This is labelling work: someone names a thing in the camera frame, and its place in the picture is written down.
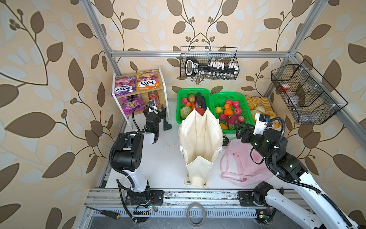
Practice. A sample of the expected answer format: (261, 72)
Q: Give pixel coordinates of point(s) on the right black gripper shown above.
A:
(249, 132)

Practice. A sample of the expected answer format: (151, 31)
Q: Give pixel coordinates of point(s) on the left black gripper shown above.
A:
(161, 114)

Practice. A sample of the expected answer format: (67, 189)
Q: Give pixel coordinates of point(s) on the red soda can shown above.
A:
(153, 95)

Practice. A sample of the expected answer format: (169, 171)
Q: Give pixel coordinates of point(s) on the magenta snack bag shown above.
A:
(129, 103)

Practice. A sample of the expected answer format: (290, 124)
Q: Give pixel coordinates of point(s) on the orange Fox's candy bag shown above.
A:
(147, 80)

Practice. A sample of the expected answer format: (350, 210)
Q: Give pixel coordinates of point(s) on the pink plastic grocery bag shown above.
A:
(243, 166)

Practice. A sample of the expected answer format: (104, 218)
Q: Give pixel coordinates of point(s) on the cream canvas tote bag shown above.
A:
(200, 141)

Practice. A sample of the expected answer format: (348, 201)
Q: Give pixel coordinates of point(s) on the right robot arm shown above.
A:
(267, 137)

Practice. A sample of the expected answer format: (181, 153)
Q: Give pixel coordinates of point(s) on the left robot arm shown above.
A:
(125, 157)

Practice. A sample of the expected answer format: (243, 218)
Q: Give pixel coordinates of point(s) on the dark green clamp stand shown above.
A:
(166, 125)

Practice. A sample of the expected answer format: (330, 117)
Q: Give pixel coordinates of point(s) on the pink dragon fruit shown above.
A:
(230, 122)

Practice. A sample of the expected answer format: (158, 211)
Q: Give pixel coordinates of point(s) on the bread tray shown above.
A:
(259, 105)

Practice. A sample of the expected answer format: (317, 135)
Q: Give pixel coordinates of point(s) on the black yellow tape measure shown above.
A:
(225, 141)

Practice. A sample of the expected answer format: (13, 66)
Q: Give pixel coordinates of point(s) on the green cabbage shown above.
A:
(185, 111)

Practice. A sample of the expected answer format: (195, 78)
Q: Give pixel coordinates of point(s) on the white wooden shelf rack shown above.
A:
(162, 92)

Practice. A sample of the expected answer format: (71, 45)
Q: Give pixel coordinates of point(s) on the yellow pear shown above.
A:
(223, 126)

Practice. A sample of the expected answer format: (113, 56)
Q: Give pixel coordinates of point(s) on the left green vegetable basket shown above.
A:
(185, 92)

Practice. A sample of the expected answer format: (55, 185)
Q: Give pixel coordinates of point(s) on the orange fruit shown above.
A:
(227, 110)

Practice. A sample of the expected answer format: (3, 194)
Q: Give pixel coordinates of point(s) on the right green fruit basket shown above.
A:
(239, 107)

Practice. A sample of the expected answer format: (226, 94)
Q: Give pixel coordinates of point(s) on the brown potato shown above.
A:
(191, 98)

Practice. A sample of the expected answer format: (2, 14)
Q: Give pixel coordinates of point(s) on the purple Fox's candy bag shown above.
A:
(124, 85)

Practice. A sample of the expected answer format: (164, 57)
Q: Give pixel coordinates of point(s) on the yellow lemon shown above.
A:
(218, 110)

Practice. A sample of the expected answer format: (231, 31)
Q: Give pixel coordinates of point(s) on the red tomato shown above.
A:
(200, 110)

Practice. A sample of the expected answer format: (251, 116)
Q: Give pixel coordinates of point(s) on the purple eggplant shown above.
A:
(203, 103)

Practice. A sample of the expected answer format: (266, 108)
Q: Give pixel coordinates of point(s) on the grey tape roll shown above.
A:
(196, 210)

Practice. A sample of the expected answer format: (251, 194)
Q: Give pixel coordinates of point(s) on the black yellow screwdriver left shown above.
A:
(107, 213)

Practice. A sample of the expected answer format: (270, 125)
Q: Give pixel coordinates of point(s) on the right black wire basket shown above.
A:
(310, 97)

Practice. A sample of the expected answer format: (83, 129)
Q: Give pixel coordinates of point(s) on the black wire basket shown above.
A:
(310, 97)
(209, 63)

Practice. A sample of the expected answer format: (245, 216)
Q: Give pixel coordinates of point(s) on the back black wire basket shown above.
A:
(209, 63)

